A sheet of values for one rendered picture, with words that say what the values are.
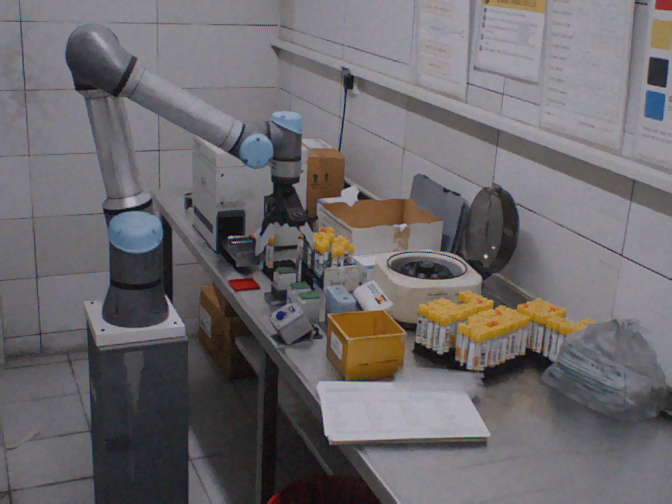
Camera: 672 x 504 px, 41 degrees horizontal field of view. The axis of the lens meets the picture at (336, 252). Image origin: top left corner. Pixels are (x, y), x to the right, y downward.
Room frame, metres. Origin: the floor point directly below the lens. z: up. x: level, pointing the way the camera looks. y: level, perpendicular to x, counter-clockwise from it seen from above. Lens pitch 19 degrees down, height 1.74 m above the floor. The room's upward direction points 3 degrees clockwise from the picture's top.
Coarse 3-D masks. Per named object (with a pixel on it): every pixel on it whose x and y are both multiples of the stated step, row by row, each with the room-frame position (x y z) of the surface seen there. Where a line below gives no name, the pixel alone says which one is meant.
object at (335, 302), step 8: (328, 288) 1.93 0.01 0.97; (336, 288) 1.94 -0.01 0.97; (344, 288) 1.94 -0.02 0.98; (328, 296) 1.93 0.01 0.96; (336, 296) 1.89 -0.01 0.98; (344, 296) 1.89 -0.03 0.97; (328, 304) 1.93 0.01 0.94; (336, 304) 1.87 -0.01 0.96; (344, 304) 1.86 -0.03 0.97; (352, 304) 1.86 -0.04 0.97; (328, 312) 1.92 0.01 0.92; (336, 312) 1.87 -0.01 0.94; (344, 312) 1.86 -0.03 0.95
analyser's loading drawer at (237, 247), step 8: (224, 240) 2.42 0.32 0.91; (232, 240) 2.36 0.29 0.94; (240, 240) 2.37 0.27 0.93; (232, 248) 2.31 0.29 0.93; (240, 248) 2.32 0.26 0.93; (248, 248) 2.33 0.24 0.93; (232, 256) 2.30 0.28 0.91; (240, 256) 2.26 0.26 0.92; (248, 256) 2.27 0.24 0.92; (240, 264) 2.26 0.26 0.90; (248, 264) 2.27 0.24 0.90; (256, 264) 2.28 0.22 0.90
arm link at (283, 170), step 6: (276, 162) 2.08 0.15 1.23; (282, 162) 2.08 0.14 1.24; (288, 162) 2.08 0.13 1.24; (294, 162) 2.08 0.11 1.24; (300, 162) 2.10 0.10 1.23; (270, 168) 2.11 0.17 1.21; (276, 168) 2.08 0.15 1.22; (282, 168) 2.08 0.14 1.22; (288, 168) 2.08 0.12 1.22; (294, 168) 2.08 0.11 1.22; (300, 168) 2.10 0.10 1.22; (276, 174) 2.08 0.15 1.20; (282, 174) 2.08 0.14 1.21; (288, 174) 2.08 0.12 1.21; (294, 174) 2.08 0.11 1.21; (300, 174) 2.10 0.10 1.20
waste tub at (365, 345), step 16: (336, 320) 1.78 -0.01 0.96; (352, 320) 1.80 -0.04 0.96; (368, 320) 1.81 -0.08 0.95; (384, 320) 1.81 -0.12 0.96; (336, 336) 1.72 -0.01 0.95; (352, 336) 1.80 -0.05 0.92; (368, 336) 1.68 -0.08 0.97; (384, 336) 1.68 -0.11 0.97; (400, 336) 1.70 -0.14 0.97; (336, 352) 1.72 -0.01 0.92; (352, 352) 1.66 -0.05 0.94; (368, 352) 1.67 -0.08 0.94; (384, 352) 1.69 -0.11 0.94; (400, 352) 1.70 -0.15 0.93; (336, 368) 1.71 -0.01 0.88; (352, 368) 1.66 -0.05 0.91; (368, 368) 1.68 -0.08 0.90; (384, 368) 1.69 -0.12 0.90
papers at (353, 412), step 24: (336, 384) 1.62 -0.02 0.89; (360, 384) 1.63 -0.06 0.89; (384, 384) 1.63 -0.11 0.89; (336, 408) 1.52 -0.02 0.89; (360, 408) 1.53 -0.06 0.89; (384, 408) 1.53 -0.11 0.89; (408, 408) 1.54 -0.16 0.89; (432, 408) 1.54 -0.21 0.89; (456, 408) 1.55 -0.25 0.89; (336, 432) 1.43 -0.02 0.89; (360, 432) 1.44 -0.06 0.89; (384, 432) 1.44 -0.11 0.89; (408, 432) 1.45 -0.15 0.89; (432, 432) 1.45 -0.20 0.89; (456, 432) 1.46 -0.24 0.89; (480, 432) 1.46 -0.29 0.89
